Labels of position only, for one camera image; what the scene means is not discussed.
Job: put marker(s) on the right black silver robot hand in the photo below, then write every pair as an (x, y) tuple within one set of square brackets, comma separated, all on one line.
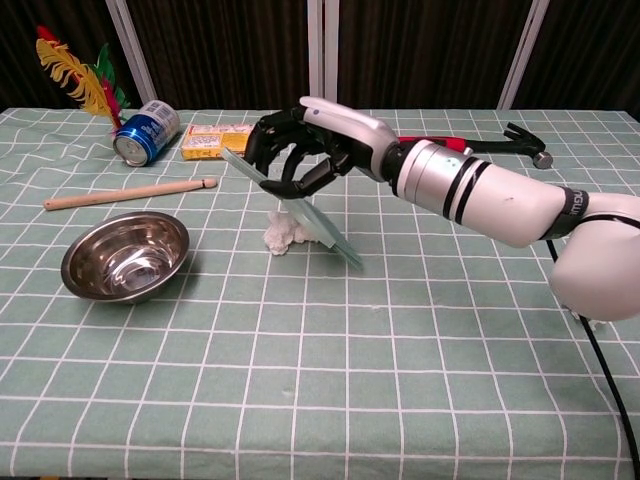
[(345, 130)]

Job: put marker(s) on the white aluminium partition post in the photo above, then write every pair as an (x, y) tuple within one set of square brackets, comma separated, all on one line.
[(132, 55), (322, 55), (522, 55)]

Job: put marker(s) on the yellow snack packet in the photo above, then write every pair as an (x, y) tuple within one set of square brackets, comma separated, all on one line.
[(210, 142)]

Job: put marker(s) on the red black claw hammer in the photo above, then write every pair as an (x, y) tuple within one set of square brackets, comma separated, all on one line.
[(520, 141)]

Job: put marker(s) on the colourful feather shuttlecock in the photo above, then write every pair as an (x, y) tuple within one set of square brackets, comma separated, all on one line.
[(82, 82)]

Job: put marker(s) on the blue drink can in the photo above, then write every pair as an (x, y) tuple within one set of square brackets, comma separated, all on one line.
[(145, 135)]

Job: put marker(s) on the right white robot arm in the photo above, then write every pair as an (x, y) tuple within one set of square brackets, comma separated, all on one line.
[(500, 195)]

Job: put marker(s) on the green plastic hand brush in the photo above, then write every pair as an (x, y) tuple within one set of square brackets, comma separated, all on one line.
[(320, 225)]

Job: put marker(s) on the wooden stick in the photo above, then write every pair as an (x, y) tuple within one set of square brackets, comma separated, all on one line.
[(130, 193)]

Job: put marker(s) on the stainless steel bowl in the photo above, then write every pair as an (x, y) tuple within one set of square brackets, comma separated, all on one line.
[(125, 257)]

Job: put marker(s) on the green white checked tablecloth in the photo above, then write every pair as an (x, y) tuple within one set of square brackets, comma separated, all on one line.
[(300, 375)]

